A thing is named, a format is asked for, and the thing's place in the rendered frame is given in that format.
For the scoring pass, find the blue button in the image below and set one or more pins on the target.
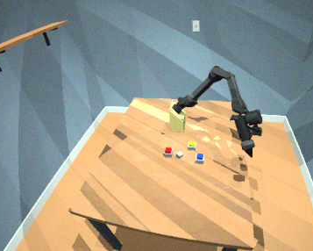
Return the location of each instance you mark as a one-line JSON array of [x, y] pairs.
[[200, 158]]

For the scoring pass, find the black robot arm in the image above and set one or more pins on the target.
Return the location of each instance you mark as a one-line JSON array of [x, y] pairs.
[[237, 103]]

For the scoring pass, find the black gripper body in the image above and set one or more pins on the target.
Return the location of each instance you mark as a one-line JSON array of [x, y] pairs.
[[245, 137]]

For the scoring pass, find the yellow button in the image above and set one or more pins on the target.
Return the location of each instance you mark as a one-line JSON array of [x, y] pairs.
[[192, 145]]

